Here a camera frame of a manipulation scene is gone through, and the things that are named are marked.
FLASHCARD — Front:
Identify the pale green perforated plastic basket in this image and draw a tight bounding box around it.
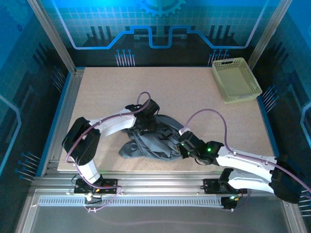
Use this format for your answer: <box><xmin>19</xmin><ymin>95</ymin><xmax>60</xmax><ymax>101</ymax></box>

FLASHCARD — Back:
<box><xmin>211</xmin><ymin>57</ymin><xmax>263</xmax><ymax>104</ymax></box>

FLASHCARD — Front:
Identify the black controller box with LEDs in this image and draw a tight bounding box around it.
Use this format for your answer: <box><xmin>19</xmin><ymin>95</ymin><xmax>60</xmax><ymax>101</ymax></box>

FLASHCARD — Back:
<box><xmin>221</xmin><ymin>195</ymin><xmax>242</xmax><ymax>211</ymax></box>

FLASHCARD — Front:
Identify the aluminium frame rail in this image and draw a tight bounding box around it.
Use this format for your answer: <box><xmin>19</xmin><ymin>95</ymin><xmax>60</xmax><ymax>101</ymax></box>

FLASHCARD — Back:
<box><xmin>31</xmin><ymin>171</ymin><xmax>292</xmax><ymax>192</ymax></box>

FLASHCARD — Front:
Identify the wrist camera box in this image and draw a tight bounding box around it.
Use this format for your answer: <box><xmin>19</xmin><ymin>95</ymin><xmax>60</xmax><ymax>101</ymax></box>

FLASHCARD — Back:
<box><xmin>143</xmin><ymin>99</ymin><xmax>160</xmax><ymax>116</ymax></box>
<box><xmin>179</xmin><ymin>132</ymin><xmax>203</xmax><ymax>150</ymax></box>

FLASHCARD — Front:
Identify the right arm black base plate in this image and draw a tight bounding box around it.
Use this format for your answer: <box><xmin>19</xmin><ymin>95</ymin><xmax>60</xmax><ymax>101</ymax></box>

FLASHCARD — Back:
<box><xmin>203</xmin><ymin>178</ymin><xmax>248</xmax><ymax>195</ymax></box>

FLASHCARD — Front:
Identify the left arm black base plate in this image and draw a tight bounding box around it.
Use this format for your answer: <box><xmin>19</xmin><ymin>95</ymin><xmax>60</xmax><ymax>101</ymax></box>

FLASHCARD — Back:
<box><xmin>73</xmin><ymin>179</ymin><xmax>120</xmax><ymax>194</ymax></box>

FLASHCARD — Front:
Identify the slotted grey cable duct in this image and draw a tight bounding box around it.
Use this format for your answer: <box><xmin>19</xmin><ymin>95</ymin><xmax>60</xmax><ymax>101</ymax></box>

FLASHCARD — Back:
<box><xmin>37</xmin><ymin>196</ymin><xmax>225</xmax><ymax>207</ymax></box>

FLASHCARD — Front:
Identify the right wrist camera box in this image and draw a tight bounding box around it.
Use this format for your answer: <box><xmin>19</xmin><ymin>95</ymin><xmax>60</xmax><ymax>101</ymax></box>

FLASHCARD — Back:
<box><xmin>179</xmin><ymin>132</ymin><xmax>203</xmax><ymax>150</ymax></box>

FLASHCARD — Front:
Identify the grey t-shirt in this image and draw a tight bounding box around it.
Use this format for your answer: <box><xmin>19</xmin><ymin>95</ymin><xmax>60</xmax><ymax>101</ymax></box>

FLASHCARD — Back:
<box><xmin>118</xmin><ymin>114</ymin><xmax>192</xmax><ymax>161</ymax></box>

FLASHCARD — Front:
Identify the aluminium frame post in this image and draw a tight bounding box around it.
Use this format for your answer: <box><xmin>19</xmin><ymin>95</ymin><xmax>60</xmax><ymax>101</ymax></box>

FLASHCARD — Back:
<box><xmin>247</xmin><ymin>0</ymin><xmax>294</xmax><ymax>70</ymax></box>
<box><xmin>26</xmin><ymin>0</ymin><xmax>78</xmax><ymax>73</ymax></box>

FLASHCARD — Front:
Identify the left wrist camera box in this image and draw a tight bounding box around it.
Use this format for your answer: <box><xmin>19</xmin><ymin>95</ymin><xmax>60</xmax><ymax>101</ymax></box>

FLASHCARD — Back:
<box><xmin>143</xmin><ymin>99</ymin><xmax>160</xmax><ymax>116</ymax></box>

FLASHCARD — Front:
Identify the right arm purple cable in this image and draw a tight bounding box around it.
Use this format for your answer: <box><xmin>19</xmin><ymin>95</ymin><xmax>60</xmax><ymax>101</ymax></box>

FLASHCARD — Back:
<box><xmin>181</xmin><ymin>109</ymin><xmax>311</xmax><ymax>213</ymax></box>

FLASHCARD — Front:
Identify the aluminium side rail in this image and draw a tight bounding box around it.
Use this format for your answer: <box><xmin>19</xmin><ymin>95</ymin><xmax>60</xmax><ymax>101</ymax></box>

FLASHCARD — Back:
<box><xmin>41</xmin><ymin>67</ymin><xmax>86</xmax><ymax>177</ymax></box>

